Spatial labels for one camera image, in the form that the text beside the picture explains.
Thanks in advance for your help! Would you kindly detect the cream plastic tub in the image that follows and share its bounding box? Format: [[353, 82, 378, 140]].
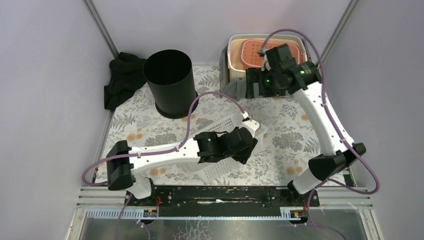
[[227, 34, 309, 81]]

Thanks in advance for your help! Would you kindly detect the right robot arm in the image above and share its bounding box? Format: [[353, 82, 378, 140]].
[[245, 44, 366, 206]]

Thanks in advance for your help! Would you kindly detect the large black cylindrical container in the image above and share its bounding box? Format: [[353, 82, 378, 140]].
[[143, 49, 198, 119]]

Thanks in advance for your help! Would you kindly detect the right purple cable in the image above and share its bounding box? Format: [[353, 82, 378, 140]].
[[258, 28, 381, 240]]

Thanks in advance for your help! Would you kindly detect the pink perforated basket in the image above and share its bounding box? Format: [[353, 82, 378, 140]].
[[239, 39, 305, 70]]

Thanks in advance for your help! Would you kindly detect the black mounting base rail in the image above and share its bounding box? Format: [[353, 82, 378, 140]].
[[129, 185, 320, 218]]

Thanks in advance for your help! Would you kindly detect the white perforated plastic basket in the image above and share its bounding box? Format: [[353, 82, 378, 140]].
[[183, 112, 268, 184]]

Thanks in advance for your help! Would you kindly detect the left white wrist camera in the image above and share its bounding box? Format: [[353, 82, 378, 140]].
[[239, 111, 261, 137]]

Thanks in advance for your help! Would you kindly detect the grey plastic crate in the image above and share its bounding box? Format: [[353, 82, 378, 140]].
[[219, 37, 311, 101]]

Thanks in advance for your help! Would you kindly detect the floral patterned table mat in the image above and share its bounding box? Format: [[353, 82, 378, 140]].
[[102, 66, 321, 186]]

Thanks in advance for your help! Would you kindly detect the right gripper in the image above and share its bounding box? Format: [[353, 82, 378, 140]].
[[244, 66, 285, 99]]

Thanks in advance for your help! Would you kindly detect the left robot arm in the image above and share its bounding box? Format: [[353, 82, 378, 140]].
[[106, 124, 259, 206]]

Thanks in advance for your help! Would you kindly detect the black cloth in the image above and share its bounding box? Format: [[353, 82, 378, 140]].
[[103, 52, 147, 111]]

